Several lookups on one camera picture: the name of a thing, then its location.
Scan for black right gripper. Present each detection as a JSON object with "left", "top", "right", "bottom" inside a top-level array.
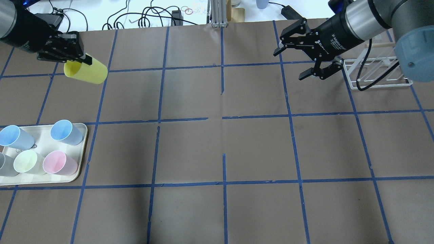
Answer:
[{"left": 273, "top": 12, "right": 363, "bottom": 80}]

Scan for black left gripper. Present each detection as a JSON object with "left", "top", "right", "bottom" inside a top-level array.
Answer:
[{"left": 0, "top": 7, "right": 93, "bottom": 65}]

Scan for aluminium frame post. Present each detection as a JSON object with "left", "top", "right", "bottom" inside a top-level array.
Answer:
[{"left": 209, "top": 0, "right": 231, "bottom": 28}]

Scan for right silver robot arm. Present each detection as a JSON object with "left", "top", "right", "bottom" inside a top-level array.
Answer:
[{"left": 273, "top": 0, "right": 434, "bottom": 82}]

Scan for pale yellow plastic cup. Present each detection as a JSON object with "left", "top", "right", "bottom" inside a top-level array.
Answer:
[{"left": 13, "top": 150, "right": 46, "bottom": 176}]

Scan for wooden mug tree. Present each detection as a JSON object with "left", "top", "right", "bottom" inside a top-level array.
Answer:
[{"left": 226, "top": 0, "right": 245, "bottom": 23}]

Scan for black adapter top desk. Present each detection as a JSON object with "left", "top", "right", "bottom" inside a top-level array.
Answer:
[{"left": 281, "top": 5, "right": 303, "bottom": 20}]

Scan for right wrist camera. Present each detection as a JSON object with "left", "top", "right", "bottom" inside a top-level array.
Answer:
[{"left": 328, "top": 0, "right": 346, "bottom": 14}]

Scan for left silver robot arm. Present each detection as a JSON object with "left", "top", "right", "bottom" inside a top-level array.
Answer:
[{"left": 0, "top": 0, "right": 93, "bottom": 65}]

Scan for light blue cup front-left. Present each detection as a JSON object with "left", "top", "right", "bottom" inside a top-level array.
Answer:
[{"left": 50, "top": 120, "right": 83, "bottom": 146}]

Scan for pink plastic cup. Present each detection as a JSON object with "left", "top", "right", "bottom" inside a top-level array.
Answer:
[{"left": 42, "top": 151, "right": 78, "bottom": 176}]

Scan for blue cup on desk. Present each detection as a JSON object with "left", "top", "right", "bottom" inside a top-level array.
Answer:
[{"left": 256, "top": 0, "right": 269, "bottom": 9}]

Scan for white wire cup rack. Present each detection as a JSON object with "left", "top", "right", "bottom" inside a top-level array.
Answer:
[{"left": 343, "top": 42, "right": 413, "bottom": 90}]

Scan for cream plastic tray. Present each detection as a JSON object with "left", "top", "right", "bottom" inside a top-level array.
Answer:
[{"left": 0, "top": 123, "right": 88, "bottom": 186}]

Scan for light blue cup front-right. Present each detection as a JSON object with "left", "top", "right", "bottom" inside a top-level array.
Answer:
[{"left": 0, "top": 125, "right": 35, "bottom": 151}]

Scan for grey plastic cup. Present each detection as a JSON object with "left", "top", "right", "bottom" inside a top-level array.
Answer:
[{"left": 0, "top": 153, "right": 19, "bottom": 177}]

